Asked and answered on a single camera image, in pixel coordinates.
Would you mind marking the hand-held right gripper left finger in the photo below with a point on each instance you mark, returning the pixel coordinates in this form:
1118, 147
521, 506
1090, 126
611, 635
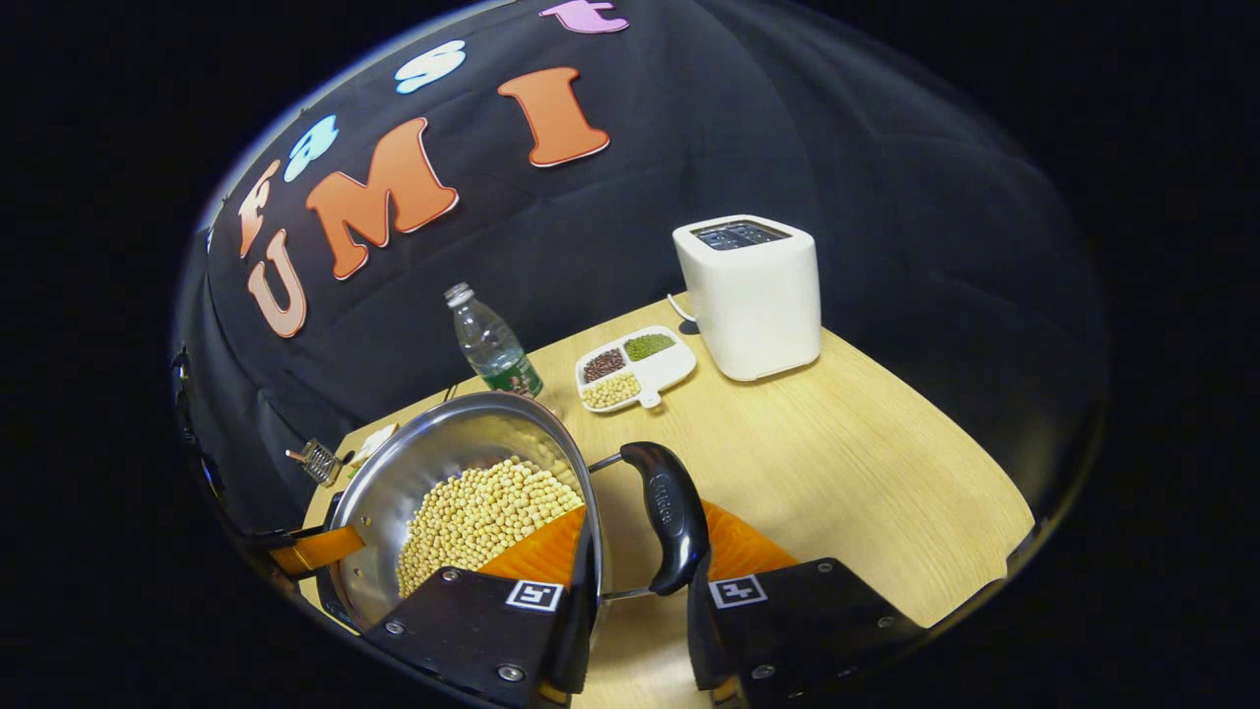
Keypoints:
463, 620

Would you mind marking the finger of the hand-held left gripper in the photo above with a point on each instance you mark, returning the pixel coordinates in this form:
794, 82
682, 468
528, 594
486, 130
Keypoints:
320, 548

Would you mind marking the clear plastic water bottle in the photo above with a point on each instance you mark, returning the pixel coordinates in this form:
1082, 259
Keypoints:
489, 345

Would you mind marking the ribbed glass cup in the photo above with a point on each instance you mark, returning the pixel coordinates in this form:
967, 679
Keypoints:
317, 461

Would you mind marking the white toaster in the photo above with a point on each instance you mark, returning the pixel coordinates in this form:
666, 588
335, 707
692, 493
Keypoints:
753, 305

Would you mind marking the white divided dish of beans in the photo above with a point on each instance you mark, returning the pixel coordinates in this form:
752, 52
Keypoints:
661, 372

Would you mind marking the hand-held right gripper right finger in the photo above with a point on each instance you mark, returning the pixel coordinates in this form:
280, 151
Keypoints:
787, 630

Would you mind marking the pile of yellow soybeans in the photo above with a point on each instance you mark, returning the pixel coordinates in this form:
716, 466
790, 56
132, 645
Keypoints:
482, 512

